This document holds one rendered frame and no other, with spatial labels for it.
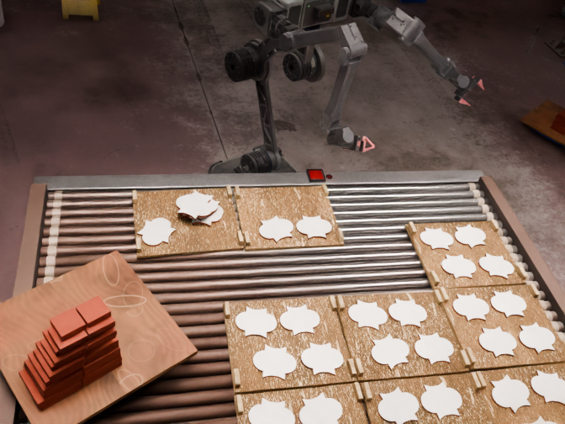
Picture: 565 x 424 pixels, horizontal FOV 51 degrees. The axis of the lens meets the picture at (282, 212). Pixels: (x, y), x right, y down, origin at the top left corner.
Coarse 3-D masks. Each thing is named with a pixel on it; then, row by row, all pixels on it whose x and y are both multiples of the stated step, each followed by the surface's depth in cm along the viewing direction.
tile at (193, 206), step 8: (184, 200) 237; (192, 200) 238; (200, 200) 239; (208, 200) 239; (184, 208) 234; (192, 208) 235; (200, 208) 236; (208, 208) 236; (192, 216) 232; (200, 216) 233
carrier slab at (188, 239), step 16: (144, 192) 247; (160, 192) 249; (176, 192) 250; (192, 192) 251; (208, 192) 253; (224, 192) 254; (144, 208) 241; (160, 208) 242; (176, 208) 243; (224, 208) 247; (144, 224) 235; (176, 224) 237; (224, 224) 241; (176, 240) 231; (192, 240) 232; (208, 240) 233; (224, 240) 235; (144, 256) 224; (160, 256) 226
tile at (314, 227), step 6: (318, 216) 250; (300, 222) 246; (306, 222) 246; (312, 222) 247; (318, 222) 247; (324, 222) 248; (300, 228) 244; (306, 228) 244; (312, 228) 244; (318, 228) 245; (324, 228) 245; (330, 228) 246; (306, 234) 242; (312, 234) 242; (318, 234) 243; (324, 234) 243
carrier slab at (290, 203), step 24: (240, 192) 256; (264, 192) 258; (288, 192) 260; (312, 192) 262; (240, 216) 245; (264, 216) 247; (288, 216) 249; (312, 216) 251; (264, 240) 238; (288, 240) 239; (312, 240) 241; (336, 240) 243
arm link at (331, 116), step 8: (344, 48) 223; (344, 56) 224; (360, 56) 230; (344, 64) 226; (352, 64) 228; (344, 72) 233; (352, 72) 233; (336, 80) 238; (344, 80) 234; (336, 88) 240; (344, 88) 238; (336, 96) 242; (344, 96) 242; (328, 104) 248; (336, 104) 244; (328, 112) 249; (336, 112) 248; (320, 120) 255; (328, 120) 251; (336, 120) 255; (328, 128) 253
